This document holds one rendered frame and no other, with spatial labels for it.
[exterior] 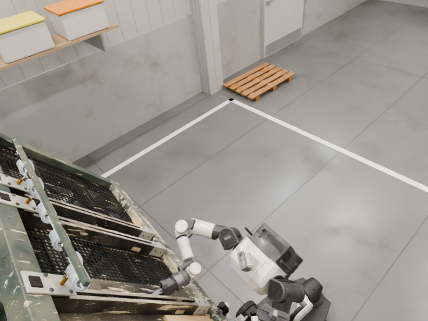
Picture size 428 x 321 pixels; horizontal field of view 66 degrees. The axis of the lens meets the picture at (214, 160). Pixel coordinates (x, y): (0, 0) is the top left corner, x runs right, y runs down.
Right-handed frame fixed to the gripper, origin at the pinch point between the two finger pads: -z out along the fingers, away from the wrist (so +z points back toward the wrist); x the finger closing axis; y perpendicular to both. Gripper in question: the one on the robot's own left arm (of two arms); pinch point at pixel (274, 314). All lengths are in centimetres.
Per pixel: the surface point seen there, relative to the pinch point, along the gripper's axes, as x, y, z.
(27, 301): 77, -26, -25
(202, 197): 87, 139, 215
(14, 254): 95, -15, -18
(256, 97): 74, 354, 252
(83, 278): 63, -15, -27
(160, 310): 50, -8, 44
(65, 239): 79, -5, -22
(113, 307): 64, -17, 17
